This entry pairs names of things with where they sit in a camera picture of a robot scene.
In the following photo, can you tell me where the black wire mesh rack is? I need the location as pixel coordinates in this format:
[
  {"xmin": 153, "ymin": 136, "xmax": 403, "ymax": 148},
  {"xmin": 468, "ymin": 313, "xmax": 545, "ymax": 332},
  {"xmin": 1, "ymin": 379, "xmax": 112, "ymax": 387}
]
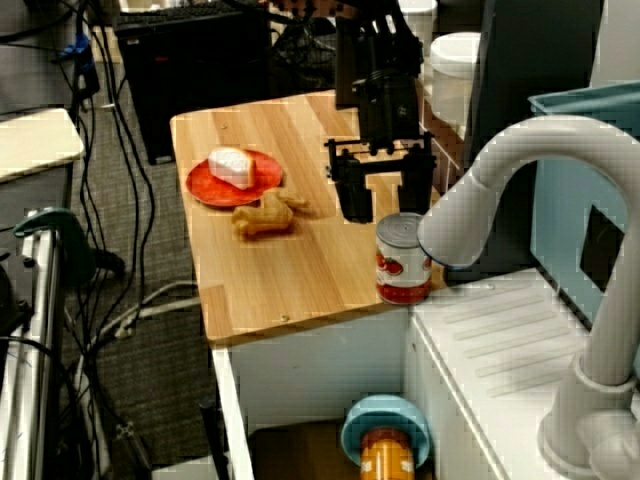
[{"xmin": 272, "ymin": 19, "xmax": 337, "ymax": 96}]

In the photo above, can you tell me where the dark tile backsplash with ledge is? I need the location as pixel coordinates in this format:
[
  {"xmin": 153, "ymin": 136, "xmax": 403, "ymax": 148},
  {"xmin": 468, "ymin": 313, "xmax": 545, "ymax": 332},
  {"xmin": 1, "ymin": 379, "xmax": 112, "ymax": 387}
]
[{"xmin": 414, "ymin": 79, "xmax": 474, "ymax": 201}]

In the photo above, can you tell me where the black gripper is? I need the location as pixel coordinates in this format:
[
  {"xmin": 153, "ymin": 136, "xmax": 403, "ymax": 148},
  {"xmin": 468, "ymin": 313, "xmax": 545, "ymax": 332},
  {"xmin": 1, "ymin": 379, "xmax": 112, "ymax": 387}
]
[{"xmin": 323, "ymin": 73, "xmax": 437, "ymax": 225}]

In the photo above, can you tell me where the cream side board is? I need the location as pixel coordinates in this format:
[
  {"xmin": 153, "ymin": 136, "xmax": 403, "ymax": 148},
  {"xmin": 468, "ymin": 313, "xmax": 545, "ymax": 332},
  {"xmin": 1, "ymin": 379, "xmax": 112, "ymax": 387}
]
[{"xmin": 0, "ymin": 107, "xmax": 84, "ymax": 184}]

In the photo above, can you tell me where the tan toy chicken piece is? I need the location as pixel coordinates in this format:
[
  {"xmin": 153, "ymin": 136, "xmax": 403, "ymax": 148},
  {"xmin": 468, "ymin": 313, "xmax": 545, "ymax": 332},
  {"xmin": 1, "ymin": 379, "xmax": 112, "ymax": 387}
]
[{"xmin": 231, "ymin": 188, "xmax": 310, "ymax": 240}]

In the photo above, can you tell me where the narrow dark kitchen post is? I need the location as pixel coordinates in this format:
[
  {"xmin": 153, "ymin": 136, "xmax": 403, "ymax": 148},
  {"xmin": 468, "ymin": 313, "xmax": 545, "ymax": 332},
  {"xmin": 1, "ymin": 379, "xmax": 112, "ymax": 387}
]
[{"xmin": 334, "ymin": 17, "xmax": 374, "ymax": 109}]

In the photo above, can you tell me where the aluminium extrusion frame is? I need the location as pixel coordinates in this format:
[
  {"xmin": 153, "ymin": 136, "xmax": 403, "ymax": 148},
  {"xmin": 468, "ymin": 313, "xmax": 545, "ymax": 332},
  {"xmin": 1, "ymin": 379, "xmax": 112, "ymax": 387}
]
[{"xmin": 0, "ymin": 214, "xmax": 66, "ymax": 480}]

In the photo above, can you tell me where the wide dark kitchen post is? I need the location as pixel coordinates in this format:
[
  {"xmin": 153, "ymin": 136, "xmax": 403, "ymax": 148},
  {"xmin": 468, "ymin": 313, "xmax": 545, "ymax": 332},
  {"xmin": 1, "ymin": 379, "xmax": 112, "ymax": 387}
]
[{"xmin": 469, "ymin": 0, "xmax": 606, "ymax": 151}]

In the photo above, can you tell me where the black equipment case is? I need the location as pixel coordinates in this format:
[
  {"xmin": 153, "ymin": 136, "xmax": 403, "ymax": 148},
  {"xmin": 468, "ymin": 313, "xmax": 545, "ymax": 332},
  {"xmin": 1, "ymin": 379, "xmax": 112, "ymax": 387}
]
[{"xmin": 114, "ymin": 7, "xmax": 274, "ymax": 166}]

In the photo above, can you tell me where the orange label soup can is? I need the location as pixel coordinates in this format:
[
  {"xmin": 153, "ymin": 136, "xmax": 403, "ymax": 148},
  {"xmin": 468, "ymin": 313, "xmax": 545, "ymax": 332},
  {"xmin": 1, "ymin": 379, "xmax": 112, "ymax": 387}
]
[{"xmin": 358, "ymin": 428, "xmax": 416, "ymax": 480}]

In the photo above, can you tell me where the white lidded plastic jar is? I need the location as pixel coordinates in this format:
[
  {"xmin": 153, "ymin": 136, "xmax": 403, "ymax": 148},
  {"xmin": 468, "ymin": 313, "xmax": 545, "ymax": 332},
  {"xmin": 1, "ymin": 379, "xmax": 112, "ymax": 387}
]
[
  {"xmin": 430, "ymin": 32, "xmax": 482, "ymax": 121},
  {"xmin": 399, "ymin": 0, "xmax": 439, "ymax": 21}
]

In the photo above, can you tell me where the light blue plastic bin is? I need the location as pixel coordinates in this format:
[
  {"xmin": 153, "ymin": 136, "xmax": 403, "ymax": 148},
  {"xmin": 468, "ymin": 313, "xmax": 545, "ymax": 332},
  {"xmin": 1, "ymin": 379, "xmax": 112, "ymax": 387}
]
[{"xmin": 528, "ymin": 82, "xmax": 640, "ymax": 321}]

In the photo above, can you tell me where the red tomato can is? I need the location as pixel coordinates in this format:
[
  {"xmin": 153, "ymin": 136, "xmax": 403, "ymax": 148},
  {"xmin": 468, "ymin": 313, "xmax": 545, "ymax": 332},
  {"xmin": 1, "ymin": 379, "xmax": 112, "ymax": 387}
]
[{"xmin": 375, "ymin": 212, "xmax": 434, "ymax": 306}]

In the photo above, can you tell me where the red round plate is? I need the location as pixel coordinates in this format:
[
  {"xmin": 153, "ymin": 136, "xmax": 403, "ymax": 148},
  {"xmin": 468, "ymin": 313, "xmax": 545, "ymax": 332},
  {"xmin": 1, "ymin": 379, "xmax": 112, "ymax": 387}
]
[{"xmin": 186, "ymin": 148, "xmax": 284, "ymax": 209}]

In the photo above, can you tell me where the light blue bowl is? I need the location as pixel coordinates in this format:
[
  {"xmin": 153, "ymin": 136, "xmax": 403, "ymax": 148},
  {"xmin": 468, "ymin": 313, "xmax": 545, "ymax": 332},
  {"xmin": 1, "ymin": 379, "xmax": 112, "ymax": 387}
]
[{"xmin": 341, "ymin": 394, "xmax": 432, "ymax": 469}]

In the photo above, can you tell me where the grey toy faucet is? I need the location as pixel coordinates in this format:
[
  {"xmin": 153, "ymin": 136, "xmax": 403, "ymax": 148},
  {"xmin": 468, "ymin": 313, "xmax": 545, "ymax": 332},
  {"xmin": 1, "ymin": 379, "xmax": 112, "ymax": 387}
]
[{"xmin": 417, "ymin": 115, "xmax": 640, "ymax": 471}]

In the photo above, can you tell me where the white toy sink unit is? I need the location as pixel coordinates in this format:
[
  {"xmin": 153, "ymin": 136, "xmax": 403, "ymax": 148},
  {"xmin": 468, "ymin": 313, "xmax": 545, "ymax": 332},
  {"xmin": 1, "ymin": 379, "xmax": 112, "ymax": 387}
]
[{"xmin": 212, "ymin": 269, "xmax": 640, "ymax": 480}]

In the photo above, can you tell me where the white floor cable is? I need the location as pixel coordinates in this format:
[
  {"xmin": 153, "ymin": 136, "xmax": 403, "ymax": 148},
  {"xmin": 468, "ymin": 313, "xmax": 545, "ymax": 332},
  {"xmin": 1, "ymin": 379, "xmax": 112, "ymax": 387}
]
[{"xmin": 89, "ymin": 282, "xmax": 201, "ymax": 346}]

